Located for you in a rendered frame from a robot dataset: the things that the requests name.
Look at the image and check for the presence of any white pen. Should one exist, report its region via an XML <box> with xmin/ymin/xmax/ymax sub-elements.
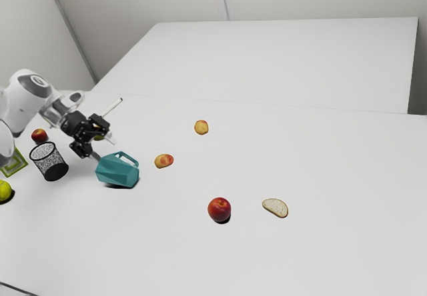
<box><xmin>101</xmin><ymin>98</ymin><xmax>124</xmax><ymax>116</ymax></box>

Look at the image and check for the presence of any yellow green tennis ball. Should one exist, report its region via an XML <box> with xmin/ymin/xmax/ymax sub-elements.
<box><xmin>0</xmin><ymin>179</ymin><xmax>13</xmax><ymax>203</ymax></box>

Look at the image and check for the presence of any large red apple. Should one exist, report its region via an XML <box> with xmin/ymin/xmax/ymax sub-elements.
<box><xmin>207</xmin><ymin>197</ymin><xmax>232</xmax><ymax>223</ymax></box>

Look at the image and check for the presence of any green white square block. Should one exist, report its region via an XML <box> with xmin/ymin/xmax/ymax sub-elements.
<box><xmin>0</xmin><ymin>147</ymin><xmax>29</xmax><ymax>178</ymax></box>

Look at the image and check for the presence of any bread slice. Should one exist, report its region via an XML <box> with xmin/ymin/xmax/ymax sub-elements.
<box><xmin>262</xmin><ymin>198</ymin><xmax>290</xmax><ymax>219</ymax></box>

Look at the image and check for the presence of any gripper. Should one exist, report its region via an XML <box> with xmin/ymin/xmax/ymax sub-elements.
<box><xmin>60</xmin><ymin>110</ymin><xmax>117</xmax><ymax>163</ymax></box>

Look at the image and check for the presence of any black mesh pen holder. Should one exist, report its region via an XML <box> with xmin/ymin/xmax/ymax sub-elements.
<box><xmin>29</xmin><ymin>141</ymin><xmax>70</xmax><ymax>182</ymax></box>

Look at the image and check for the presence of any yellow red peach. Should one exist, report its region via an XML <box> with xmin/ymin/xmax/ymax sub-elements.
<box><xmin>153</xmin><ymin>153</ymin><xmax>175</xmax><ymax>169</ymax></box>

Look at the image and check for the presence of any small red apple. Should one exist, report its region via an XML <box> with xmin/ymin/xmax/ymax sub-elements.
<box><xmin>31</xmin><ymin>128</ymin><xmax>49</xmax><ymax>145</ymax></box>

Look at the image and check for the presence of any teal faceted mug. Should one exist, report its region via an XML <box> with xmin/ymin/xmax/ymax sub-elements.
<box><xmin>95</xmin><ymin>151</ymin><xmax>141</xmax><ymax>189</ymax></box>

